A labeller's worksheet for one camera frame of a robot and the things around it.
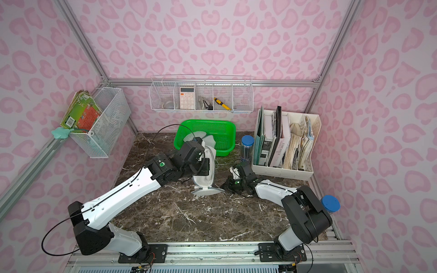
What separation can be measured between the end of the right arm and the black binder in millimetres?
196

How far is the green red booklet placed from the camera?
2.22 feet

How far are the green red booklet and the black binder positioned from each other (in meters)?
0.81

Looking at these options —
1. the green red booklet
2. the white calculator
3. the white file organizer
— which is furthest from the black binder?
the green red booklet

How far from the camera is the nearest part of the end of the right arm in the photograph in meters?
0.67

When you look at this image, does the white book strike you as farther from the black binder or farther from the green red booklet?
the green red booklet

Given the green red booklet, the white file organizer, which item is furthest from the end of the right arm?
the green red booklet

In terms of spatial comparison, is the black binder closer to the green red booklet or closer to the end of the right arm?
the end of the right arm

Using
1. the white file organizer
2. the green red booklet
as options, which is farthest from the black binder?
the green red booklet

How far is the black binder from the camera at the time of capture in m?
0.79

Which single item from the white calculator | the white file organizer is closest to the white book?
the white file organizer

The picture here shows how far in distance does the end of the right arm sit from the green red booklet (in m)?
0.64
